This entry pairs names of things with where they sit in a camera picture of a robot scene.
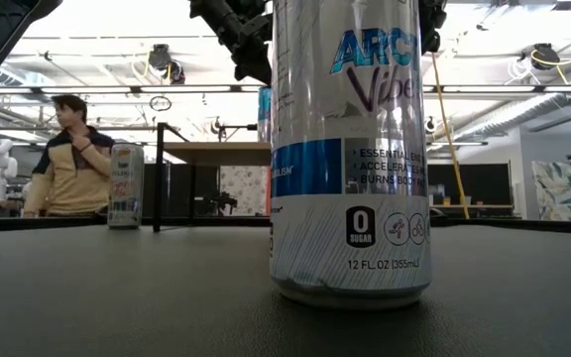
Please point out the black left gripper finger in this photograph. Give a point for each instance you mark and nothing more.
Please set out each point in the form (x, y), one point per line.
(256, 54)

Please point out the blue slim can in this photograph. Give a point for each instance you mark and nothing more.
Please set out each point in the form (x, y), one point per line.
(264, 114)

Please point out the silver can blue print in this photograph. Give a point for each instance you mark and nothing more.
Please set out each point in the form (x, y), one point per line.
(350, 198)

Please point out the silver can orange print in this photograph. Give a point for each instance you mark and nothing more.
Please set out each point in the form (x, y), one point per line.
(126, 188)

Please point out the black background robot arm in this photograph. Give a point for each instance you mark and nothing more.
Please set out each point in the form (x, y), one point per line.
(218, 203)

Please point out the wooden shelf with black legs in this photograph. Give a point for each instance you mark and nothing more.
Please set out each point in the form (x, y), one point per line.
(216, 154)

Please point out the small black hanging reel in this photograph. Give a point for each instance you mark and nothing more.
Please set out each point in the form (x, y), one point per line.
(431, 125)

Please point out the white floral panel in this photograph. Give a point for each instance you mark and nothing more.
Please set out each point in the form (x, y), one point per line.
(248, 186)

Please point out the red curtain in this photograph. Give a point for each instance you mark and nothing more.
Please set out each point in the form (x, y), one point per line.
(268, 188)

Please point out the long ceiling light bar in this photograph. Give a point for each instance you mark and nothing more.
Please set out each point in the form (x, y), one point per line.
(92, 89)

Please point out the black partition panel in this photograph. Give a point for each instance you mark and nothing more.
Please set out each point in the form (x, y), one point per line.
(176, 191)
(469, 183)

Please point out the marble pattern panel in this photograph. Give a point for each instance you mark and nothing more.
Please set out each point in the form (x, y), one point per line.
(563, 191)

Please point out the person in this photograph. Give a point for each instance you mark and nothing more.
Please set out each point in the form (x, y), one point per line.
(75, 178)

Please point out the black table mat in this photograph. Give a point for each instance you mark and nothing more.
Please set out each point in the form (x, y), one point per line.
(117, 297)

